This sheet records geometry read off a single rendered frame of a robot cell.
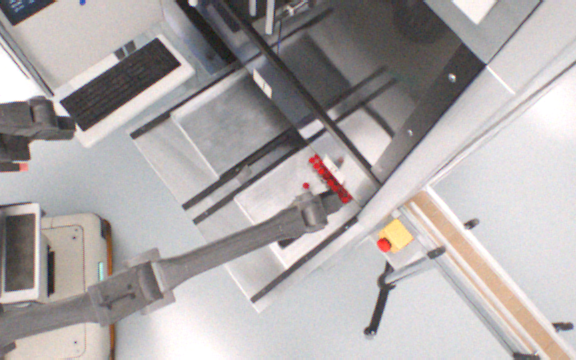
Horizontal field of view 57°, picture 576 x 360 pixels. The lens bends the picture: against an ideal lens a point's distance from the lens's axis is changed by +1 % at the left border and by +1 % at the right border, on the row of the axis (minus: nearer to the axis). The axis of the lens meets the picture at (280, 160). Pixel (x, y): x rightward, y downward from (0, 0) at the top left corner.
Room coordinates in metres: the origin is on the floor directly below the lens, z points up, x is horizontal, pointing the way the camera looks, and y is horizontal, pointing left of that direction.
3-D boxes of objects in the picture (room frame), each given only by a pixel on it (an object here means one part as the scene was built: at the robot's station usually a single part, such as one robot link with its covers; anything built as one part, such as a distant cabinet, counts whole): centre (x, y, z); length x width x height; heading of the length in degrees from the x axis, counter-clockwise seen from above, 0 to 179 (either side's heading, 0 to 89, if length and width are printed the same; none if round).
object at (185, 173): (0.51, 0.08, 0.87); 0.70 x 0.48 x 0.02; 48
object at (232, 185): (0.45, 0.14, 0.91); 0.14 x 0.03 x 0.06; 137
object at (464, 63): (0.45, -0.24, 1.40); 0.04 x 0.01 x 0.80; 48
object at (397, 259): (0.39, -0.40, 0.87); 0.14 x 0.13 x 0.02; 138
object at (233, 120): (0.68, 0.16, 0.90); 0.34 x 0.26 x 0.04; 138
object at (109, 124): (0.77, 0.60, 0.79); 0.45 x 0.28 x 0.03; 142
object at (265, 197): (0.45, -0.10, 0.90); 0.34 x 0.26 x 0.04; 138
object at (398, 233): (0.37, -0.36, 1.00); 0.08 x 0.07 x 0.07; 138
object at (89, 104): (0.76, 0.58, 0.82); 0.40 x 0.14 x 0.02; 142
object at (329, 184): (0.52, -0.15, 0.91); 0.18 x 0.02 x 0.05; 48
